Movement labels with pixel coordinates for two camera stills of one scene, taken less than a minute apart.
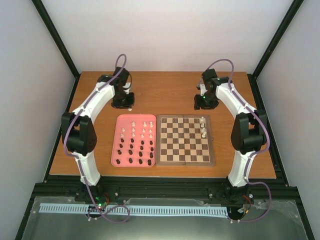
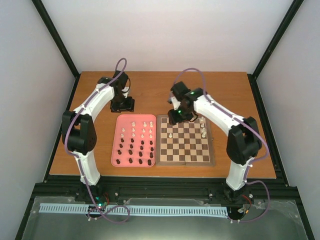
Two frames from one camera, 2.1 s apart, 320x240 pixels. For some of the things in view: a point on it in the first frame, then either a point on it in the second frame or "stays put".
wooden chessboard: [184, 140] stays put
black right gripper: [198, 104] to [174, 119]
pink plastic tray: [134, 143] stays put
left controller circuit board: [101, 201] stays put
